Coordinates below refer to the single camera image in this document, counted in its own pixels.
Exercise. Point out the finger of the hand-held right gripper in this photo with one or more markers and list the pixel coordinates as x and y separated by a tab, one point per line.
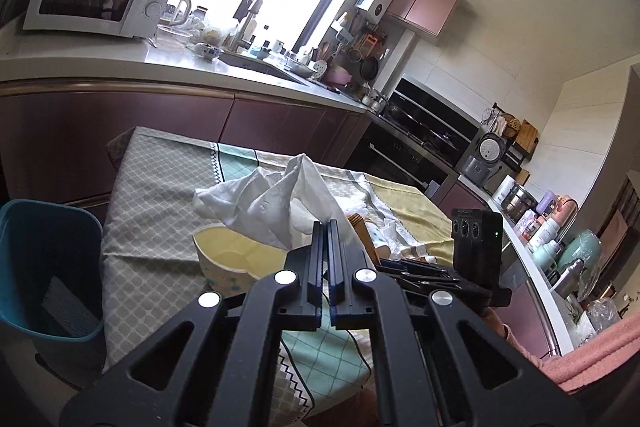
415	265
430	283

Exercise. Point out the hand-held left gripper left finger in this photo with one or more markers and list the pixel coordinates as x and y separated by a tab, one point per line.
320	257

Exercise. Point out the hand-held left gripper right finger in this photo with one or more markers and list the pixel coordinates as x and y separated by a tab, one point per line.
336	257

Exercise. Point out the white tissue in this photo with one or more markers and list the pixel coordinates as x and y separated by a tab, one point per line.
265	202

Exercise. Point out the white paper cup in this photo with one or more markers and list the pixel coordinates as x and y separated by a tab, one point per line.
235	254

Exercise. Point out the blue plastic trash bin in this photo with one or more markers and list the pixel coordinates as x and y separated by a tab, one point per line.
45	267

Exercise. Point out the person's right forearm pink sleeve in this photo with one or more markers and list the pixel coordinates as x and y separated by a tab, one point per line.
590	357

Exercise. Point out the white plastic wrapper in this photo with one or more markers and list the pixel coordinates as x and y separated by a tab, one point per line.
400	232

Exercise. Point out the brown wooden piece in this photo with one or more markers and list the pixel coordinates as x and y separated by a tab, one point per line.
362	232

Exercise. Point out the stainless steel pot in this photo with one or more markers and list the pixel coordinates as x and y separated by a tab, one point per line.
520	201

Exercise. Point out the purple container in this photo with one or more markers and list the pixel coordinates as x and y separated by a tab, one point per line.
546	204

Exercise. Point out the grey rice cooker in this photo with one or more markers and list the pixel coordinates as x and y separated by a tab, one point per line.
482	159

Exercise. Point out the stainless steel thermos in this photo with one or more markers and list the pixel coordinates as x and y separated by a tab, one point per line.
567	279

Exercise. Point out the black built-in oven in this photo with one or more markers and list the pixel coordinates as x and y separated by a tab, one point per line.
395	157

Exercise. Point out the wooden cutting board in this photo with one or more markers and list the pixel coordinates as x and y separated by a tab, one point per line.
527	134

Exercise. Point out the black range hood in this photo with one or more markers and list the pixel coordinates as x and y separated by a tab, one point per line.
430	112

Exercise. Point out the patterned tablecloth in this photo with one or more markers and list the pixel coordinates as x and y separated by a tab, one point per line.
150	207

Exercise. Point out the pink cooking pot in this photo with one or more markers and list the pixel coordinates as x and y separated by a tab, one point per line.
339	77

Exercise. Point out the black hanging frying pan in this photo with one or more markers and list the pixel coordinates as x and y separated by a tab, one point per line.
370	69

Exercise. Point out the stainless steel sink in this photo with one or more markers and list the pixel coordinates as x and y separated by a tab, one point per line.
260	67

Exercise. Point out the maroon base cabinet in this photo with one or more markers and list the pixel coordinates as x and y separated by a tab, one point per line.
150	117

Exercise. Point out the blue patterned white bowl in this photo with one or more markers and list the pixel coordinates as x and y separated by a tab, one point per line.
207	50

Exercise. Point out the metal kitchen faucet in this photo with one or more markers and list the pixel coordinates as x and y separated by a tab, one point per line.
250	17

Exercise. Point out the glass electric kettle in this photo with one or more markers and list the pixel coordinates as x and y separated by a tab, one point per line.
177	9

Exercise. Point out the pink wall cabinet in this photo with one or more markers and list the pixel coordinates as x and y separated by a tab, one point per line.
425	4

